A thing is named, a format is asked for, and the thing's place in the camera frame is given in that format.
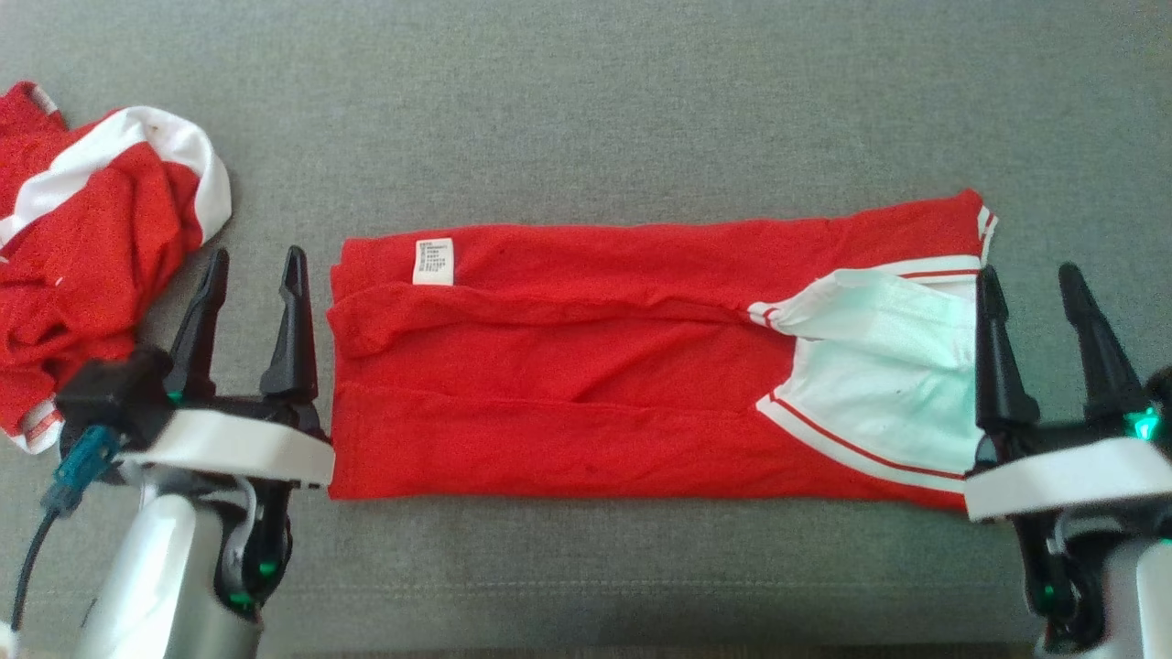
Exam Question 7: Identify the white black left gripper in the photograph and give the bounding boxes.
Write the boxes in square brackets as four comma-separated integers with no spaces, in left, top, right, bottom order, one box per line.
[117,244,336,614]

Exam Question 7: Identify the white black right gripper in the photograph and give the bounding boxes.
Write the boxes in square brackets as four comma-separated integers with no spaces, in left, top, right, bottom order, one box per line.
[963,263,1172,655]

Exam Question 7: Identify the red basketball jersey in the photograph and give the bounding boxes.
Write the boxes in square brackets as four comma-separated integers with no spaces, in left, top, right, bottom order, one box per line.
[327,189,999,510]

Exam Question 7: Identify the red shorts with white band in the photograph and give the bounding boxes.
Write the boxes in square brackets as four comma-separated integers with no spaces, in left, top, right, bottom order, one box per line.
[0,81,233,456]

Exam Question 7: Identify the large grey sofa chaise cushion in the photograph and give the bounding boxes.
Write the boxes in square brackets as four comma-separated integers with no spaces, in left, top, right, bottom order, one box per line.
[0,0,1172,659]

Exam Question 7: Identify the black cable blue connector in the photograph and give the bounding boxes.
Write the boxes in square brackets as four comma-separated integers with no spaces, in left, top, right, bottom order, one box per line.
[7,425,122,634]

